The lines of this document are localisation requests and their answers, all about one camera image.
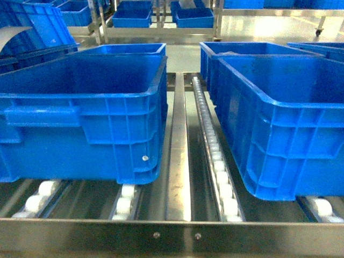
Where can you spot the white roller track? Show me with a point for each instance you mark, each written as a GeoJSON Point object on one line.
{"type": "Point", "coordinates": [221, 183]}

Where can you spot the far steel shelf rack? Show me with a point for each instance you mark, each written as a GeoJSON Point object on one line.
{"type": "Point", "coordinates": [103, 32]}

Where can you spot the blue bin rear left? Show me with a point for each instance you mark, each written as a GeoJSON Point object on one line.
{"type": "Point", "coordinates": [126, 49]}

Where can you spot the blue bin front left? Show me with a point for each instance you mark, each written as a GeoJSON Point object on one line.
{"type": "Point", "coordinates": [85, 117]}

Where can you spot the stainless steel shelf rack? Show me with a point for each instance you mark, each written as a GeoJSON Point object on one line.
{"type": "Point", "coordinates": [175, 216]}

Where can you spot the blue bin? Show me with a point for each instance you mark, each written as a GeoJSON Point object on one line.
{"type": "Point", "coordinates": [211, 52]}
{"type": "Point", "coordinates": [282, 117]}
{"type": "Point", "coordinates": [85, 117]}
{"type": "Point", "coordinates": [126, 49]}

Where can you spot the blue bin rear right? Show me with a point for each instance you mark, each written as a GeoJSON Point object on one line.
{"type": "Point", "coordinates": [211, 52]}

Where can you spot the blue bin front right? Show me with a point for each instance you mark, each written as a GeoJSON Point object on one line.
{"type": "Point", "coordinates": [282, 117]}

